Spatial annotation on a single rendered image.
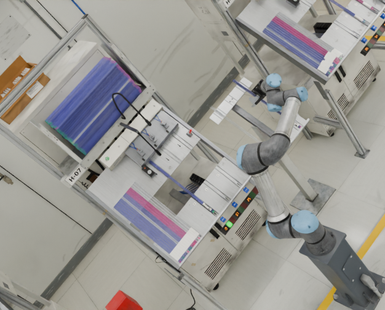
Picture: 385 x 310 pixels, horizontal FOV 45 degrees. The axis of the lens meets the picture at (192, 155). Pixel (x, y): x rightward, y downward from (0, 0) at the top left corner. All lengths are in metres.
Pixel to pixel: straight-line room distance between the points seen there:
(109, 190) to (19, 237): 1.80
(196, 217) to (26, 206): 2.03
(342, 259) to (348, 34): 1.45
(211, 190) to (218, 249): 0.62
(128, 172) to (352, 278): 1.38
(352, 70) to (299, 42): 0.71
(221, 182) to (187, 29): 2.24
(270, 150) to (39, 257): 2.93
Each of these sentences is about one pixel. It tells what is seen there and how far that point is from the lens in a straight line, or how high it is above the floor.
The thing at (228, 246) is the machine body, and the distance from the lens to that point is 3.27.
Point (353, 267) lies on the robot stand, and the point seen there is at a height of 0.32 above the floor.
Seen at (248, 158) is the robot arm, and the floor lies 1.14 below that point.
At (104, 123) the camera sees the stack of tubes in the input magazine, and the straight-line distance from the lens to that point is 2.68.
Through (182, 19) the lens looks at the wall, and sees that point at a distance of 4.60.
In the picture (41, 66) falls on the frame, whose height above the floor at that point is 1.89.
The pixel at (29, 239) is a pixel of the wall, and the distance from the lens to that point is 4.46.
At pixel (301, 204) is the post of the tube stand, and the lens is 3.41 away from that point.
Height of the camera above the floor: 2.51
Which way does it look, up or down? 34 degrees down
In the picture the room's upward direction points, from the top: 43 degrees counter-clockwise
